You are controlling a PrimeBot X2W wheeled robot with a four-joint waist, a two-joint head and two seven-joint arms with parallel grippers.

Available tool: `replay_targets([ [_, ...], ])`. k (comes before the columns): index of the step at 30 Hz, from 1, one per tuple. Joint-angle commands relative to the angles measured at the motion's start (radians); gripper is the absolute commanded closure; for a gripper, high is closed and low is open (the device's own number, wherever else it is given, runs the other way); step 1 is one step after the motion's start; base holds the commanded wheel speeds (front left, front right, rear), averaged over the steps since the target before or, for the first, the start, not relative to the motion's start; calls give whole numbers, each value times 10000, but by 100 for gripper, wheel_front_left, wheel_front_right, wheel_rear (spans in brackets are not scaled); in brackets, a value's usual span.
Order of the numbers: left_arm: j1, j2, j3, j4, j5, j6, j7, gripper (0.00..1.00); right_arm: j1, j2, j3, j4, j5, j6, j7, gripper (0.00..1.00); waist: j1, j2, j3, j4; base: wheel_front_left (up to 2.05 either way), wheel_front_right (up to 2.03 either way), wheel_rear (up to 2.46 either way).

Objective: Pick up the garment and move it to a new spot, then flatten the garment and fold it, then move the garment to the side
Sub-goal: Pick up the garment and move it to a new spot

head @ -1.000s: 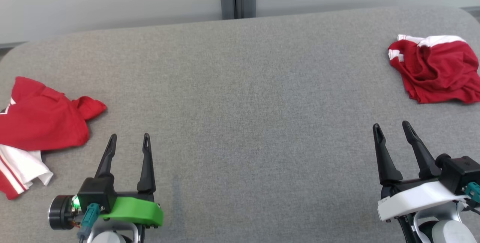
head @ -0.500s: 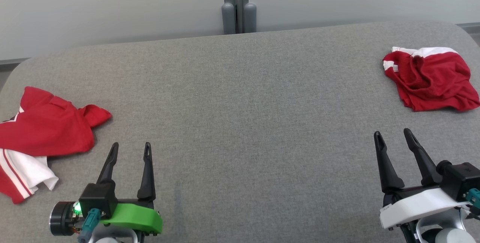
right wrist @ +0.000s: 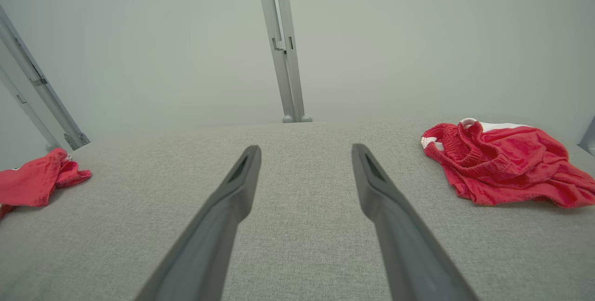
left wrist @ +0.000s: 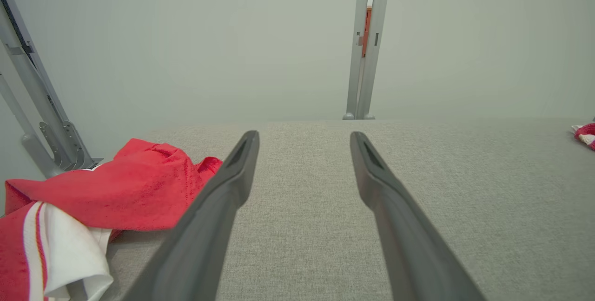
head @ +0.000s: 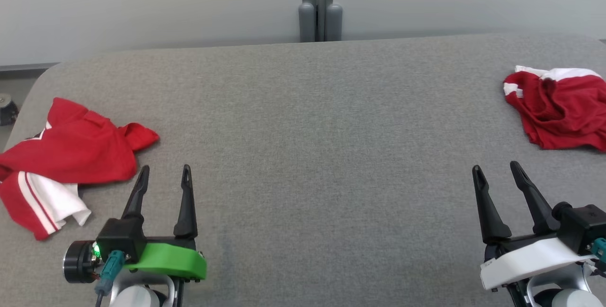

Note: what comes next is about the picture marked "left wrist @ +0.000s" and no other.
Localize red white shirt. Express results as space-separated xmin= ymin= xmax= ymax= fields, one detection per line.
xmin=0 ymin=138 xmax=224 ymax=301

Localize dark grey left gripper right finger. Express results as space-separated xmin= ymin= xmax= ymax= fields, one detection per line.
xmin=350 ymin=131 xmax=487 ymax=301

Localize red white striped shorts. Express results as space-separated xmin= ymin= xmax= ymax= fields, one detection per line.
xmin=571 ymin=122 xmax=595 ymax=152

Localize grey double metal post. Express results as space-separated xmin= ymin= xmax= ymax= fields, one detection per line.
xmin=343 ymin=0 xmax=392 ymax=121

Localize grey slanted metal frame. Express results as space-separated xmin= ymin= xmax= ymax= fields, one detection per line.
xmin=0 ymin=0 xmax=103 ymax=179

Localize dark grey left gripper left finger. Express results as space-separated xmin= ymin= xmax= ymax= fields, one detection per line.
xmin=120 ymin=130 xmax=260 ymax=301

